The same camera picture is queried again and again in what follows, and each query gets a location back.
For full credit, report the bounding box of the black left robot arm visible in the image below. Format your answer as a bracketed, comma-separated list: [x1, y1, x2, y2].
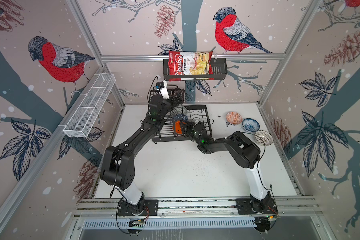
[100, 90, 184, 215]

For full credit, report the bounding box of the orange patterned ceramic bowl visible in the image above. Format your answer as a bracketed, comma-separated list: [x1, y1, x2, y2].
[226, 112, 243, 126]

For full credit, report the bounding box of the black two-tier dish rack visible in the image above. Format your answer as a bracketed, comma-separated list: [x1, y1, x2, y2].
[140, 88, 212, 143]

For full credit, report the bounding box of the blue triangle patterned bowl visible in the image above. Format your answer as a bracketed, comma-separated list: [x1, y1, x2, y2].
[174, 114, 188, 122]

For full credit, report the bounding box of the black wall-mounted wire basket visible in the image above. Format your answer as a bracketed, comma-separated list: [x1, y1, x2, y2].
[163, 58, 228, 81]

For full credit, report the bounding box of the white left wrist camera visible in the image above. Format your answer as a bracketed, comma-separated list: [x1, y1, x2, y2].
[156, 81, 170, 99]

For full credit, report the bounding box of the green patterned ceramic bowl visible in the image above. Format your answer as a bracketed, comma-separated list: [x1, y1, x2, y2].
[171, 106, 187, 116]

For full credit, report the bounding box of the white wire mesh wall shelf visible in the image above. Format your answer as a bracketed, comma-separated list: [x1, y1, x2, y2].
[63, 73, 116, 138]

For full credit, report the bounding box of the white red dotted bowl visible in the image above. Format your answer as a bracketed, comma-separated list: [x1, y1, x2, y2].
[254, 130, 274, 146]

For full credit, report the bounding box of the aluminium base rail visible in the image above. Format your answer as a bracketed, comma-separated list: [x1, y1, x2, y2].
[73, 196, 323, 231]

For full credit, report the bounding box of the plain orange bowl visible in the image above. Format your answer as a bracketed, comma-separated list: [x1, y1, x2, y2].
[173, 121, 182, 135]

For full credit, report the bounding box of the blue floral ceramic bowl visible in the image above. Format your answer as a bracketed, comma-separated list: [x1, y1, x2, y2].
[242, 118, 260, 133]

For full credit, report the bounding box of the red cassava chips bag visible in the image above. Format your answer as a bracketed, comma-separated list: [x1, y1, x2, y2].
[169, 51, 213, 76]

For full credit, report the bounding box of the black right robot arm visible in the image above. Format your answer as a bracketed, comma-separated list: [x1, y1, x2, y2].
[180, 121, 278, 215]

